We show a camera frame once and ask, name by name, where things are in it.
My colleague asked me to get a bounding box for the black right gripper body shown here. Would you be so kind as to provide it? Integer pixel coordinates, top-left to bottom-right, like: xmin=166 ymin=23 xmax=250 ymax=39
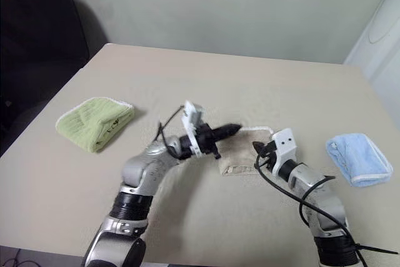
xmin=261 ymin=141 xmax=278 ymax=168

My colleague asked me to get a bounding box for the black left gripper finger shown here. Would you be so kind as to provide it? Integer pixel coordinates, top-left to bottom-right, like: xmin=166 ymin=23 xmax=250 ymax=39
xmin=214 ymin=121 xmax=243 ymax=136
xmin=216 ymin=129 xmax=242 ymax=141

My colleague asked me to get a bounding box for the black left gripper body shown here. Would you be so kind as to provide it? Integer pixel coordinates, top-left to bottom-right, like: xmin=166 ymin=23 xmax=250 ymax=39
xmin=195 ymin=123 xmax=223 ymax=161

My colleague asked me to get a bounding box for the beige ribbed towel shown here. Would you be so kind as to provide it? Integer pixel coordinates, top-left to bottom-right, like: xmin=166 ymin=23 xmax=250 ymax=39
xmin=217 ymin=125 xmax=278 ymax=178

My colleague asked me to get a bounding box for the light blue folded towel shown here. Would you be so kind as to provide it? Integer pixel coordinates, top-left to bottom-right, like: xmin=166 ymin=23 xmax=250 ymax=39
xmin=325 ymin=133 xmax=394 ymax=188

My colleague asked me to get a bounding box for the green folded towel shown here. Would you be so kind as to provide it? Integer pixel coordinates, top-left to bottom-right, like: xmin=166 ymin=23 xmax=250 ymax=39
xmin=55 ymin=96 xmax=136 ymax=154

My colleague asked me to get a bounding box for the white door panel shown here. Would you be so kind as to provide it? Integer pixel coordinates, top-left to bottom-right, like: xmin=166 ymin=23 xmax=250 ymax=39
xmin=342 ymin=0 xmax=400 ymax=94

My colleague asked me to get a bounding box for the black office chair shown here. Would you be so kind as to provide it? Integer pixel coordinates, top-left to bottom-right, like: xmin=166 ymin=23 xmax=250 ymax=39
xmin=0 ymin=0 xmax=109 ymax=157

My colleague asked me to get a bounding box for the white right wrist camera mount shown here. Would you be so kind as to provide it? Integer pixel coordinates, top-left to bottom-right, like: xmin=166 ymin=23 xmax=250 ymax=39
xmin=269 ymin=127 xmax=298 ymax=176

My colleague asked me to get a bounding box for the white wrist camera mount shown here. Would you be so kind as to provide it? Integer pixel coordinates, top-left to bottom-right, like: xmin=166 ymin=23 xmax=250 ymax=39
xmin=269 ymin=127 xmax=298 ymax=176
xmin=180 ymin=100 xmax=206 ymax=159

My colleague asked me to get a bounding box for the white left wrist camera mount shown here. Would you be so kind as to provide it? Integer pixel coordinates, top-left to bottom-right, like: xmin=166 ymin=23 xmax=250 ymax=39
xmin=180 ymin=100 xmax=206 ymax=159

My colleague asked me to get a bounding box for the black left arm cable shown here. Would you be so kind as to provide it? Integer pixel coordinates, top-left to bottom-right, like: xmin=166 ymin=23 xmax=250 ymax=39
xmin=154 ymin=105 xmax=186 ymax=159

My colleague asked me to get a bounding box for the black cable tie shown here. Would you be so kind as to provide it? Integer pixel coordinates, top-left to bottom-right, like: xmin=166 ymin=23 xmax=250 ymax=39
xmin=342 ymin=241 xmax=400 ymax=257

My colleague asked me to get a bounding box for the black floor cable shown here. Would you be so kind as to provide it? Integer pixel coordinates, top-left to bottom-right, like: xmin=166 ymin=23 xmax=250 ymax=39
xmin=0 ymin=247 xmax=26 ymax=267

